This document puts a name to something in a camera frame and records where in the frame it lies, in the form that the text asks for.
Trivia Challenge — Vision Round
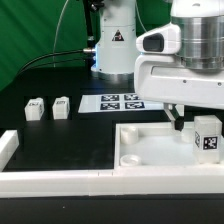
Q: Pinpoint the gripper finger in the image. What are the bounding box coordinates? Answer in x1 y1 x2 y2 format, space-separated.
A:
164 103 184 131

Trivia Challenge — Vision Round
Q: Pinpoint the white square tabletop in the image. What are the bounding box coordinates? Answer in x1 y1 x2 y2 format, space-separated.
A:
114 122 224 167

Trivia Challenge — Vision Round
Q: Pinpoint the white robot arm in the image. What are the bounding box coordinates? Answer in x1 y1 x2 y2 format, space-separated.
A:
92 0 224 110

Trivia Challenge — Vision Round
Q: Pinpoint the white sheet with AprilTags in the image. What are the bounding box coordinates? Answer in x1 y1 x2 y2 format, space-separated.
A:
78 93 164 113

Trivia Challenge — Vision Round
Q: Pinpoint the black vertical pole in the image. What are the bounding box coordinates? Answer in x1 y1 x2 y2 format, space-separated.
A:
82 0 95 48

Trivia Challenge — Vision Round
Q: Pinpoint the green backdrop curtain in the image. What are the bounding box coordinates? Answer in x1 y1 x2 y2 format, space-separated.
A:
0 0 173 92

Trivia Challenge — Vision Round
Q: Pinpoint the white U-shaped obstacle fence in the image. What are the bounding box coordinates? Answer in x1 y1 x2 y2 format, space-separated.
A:
0 131 224 198

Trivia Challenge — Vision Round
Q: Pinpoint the black cable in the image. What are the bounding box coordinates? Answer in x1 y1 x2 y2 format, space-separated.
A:
18 48 96 76

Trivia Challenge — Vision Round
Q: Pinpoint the grey cable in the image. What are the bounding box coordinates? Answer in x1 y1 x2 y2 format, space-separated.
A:
52 0 72 68

